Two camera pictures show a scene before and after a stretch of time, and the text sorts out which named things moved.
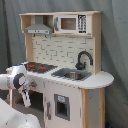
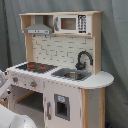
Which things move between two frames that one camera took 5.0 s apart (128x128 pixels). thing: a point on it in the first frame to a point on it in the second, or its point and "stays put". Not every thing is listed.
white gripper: [26, 97] to [4, 82]
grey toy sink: [72, 74] stays put
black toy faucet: [80, 66] stays put
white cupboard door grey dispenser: [62, 105] stays put
